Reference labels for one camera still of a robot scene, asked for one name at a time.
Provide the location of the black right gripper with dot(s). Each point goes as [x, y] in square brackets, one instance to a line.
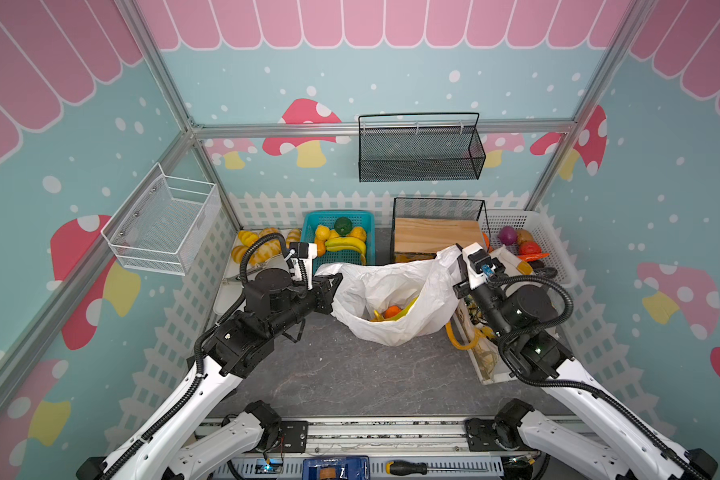
[463, 285]

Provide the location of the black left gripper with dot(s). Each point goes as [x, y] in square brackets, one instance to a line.
[324, 291]

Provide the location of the white canvas tote bag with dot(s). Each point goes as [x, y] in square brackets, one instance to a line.
[467, 332]

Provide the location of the yellow banana bunch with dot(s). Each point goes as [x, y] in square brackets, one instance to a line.
[378, 315]

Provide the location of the orange fruit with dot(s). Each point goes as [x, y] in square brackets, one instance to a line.
[392, 313]

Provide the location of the white plastic grocery bag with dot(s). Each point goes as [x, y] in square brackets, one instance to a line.
[365, 289]

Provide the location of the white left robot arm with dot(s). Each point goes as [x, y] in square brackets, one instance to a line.
[160, 448]

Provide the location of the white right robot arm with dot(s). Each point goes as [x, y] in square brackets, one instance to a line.
[626, 447]

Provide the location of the white bread tray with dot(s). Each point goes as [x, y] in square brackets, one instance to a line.
[231, 287]

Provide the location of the dark eggplant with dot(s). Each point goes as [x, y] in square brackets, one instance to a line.
[550, 273]

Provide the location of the orange carrot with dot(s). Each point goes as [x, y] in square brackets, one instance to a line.
[533, 257]

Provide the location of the red pepper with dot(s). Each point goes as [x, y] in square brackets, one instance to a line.
[529, 248]

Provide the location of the brown potato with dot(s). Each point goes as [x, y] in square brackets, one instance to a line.
[523, 236]

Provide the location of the purple onion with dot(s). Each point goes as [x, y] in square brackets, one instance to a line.
[508, 235]

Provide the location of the yellow lemon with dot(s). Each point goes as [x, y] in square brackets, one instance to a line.
[322, 233]

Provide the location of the white plastic vegetable basket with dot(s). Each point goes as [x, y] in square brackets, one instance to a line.
[543, 234]

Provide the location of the green avocado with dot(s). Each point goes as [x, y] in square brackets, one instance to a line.
[343, 226]

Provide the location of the black mesh wooden shelf rack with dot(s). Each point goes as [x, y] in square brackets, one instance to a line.
[421, 227]

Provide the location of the black orange screwdriver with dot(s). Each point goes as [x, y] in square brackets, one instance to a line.
[405, 468]

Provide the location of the white wall wire basket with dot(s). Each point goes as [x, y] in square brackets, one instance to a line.
[163, 224]

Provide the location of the blue box on rail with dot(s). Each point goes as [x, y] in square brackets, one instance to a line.
[336, 468]

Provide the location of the black wall mesh basket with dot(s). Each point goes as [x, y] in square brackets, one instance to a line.
[413, 147]

